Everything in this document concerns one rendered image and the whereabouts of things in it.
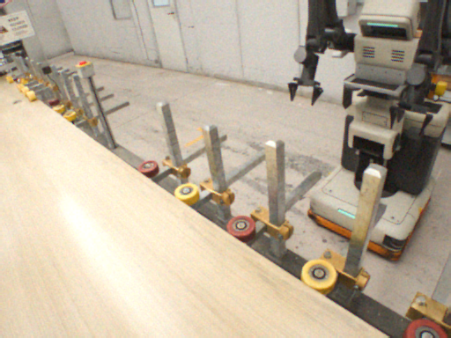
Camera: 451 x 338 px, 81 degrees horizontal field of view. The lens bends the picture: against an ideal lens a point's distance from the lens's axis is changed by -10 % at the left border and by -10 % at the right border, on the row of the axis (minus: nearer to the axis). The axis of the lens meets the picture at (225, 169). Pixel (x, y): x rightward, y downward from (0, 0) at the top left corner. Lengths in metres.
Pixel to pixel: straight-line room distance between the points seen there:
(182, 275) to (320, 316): 0.33
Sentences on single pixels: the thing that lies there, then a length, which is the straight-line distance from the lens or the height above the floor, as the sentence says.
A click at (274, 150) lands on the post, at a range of 0.71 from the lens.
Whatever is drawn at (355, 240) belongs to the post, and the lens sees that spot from 0.73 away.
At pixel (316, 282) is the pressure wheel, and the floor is 0.91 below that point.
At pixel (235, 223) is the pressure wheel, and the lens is 0.83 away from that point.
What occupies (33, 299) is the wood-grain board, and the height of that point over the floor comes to 0.90.
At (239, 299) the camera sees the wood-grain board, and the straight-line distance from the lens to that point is 0.69.
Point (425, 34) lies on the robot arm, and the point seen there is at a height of 1.30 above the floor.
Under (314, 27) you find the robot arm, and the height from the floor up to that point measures 1.29.
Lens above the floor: 1.50
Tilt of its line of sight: 35 degrees down
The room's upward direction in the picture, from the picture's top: 9 degrees counter-clockwise
